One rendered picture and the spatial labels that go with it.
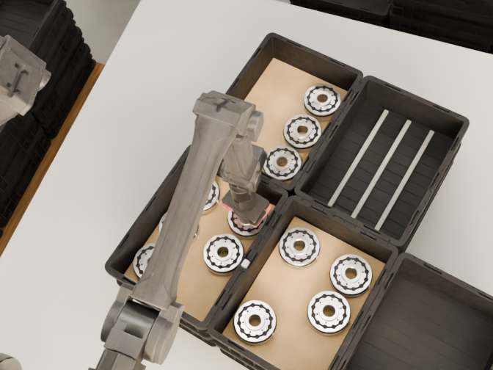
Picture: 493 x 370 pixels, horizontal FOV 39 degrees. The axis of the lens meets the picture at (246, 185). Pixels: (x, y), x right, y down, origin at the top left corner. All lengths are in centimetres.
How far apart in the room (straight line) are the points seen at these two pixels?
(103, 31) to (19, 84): 214
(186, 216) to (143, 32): 132
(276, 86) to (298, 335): 71
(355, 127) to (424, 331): 58
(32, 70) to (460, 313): 112
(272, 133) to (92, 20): 162
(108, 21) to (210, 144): 228
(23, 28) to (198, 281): 137
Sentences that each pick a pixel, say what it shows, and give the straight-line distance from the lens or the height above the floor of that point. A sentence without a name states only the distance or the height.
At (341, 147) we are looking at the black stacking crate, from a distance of 189.
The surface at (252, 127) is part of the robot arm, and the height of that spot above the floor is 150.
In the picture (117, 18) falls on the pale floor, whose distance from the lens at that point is 332.
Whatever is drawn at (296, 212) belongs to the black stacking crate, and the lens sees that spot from 178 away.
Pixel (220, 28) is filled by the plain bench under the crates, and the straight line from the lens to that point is 229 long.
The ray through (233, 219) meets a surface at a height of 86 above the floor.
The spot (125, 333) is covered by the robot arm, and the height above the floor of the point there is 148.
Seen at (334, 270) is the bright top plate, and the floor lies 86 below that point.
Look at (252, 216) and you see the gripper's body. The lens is 166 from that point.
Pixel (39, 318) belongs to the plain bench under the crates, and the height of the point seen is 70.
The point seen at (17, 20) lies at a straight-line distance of 280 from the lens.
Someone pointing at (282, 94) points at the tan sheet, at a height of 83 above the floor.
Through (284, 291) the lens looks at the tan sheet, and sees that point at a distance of 174.
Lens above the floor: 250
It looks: 65 degrees down
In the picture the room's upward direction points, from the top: 12 degrees counter-clockwise
